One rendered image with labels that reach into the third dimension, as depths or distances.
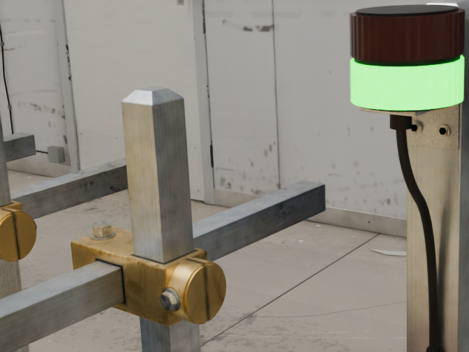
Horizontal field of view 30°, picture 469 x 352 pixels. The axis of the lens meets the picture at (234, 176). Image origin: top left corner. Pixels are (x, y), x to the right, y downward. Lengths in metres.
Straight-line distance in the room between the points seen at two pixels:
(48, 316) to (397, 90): 0.34
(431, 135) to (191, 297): 0.25
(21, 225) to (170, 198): 0.23
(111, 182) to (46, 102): 3.78
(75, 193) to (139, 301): 0.31
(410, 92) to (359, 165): 3.21
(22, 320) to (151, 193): 0.13
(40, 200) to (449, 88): 0.60
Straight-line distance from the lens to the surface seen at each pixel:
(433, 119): 0.51
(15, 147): 1.26
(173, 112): 0.67
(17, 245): 0.88
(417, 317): 0.56
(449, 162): 0.52
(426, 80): 0.46
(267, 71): 3.81
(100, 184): 1.03
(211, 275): 0.69
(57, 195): 0.99
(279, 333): 2.82
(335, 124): 3.67
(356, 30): 0.47
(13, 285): 0.92
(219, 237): 0.80
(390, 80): 0.46
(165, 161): 0.67
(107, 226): 0.76
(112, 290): 0.72
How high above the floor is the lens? 1.21
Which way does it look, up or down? 15 degrees down
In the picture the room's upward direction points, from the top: 3 degrees counter-clockwise
